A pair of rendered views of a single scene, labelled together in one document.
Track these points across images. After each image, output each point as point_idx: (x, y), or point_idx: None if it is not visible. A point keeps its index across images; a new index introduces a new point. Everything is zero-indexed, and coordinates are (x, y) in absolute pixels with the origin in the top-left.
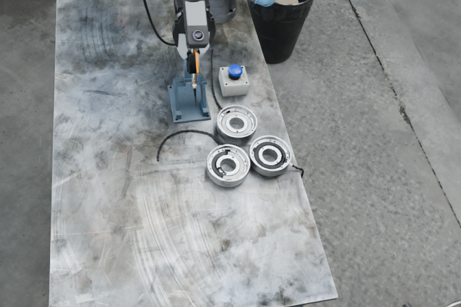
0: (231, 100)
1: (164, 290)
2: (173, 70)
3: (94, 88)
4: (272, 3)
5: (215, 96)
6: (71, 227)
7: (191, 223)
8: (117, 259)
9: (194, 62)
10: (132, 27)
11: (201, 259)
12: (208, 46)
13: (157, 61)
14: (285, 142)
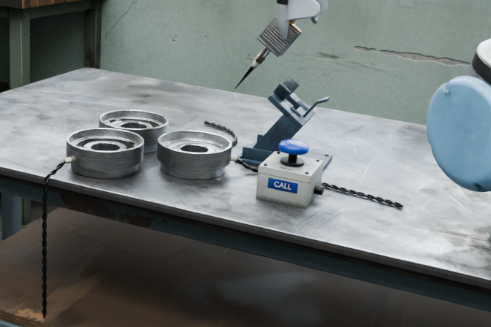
0: (256, 184)
1: (52, 92)
2: (365, 170)
3: (365, 129)
4: (443, 163)
5: None
6: (177, 87)
7: (97, 114)
8: (116, 90)
9: None
10: None
11: (51, 107)
12: (277, 6)
13: (397, 167)
14: (103, 151)
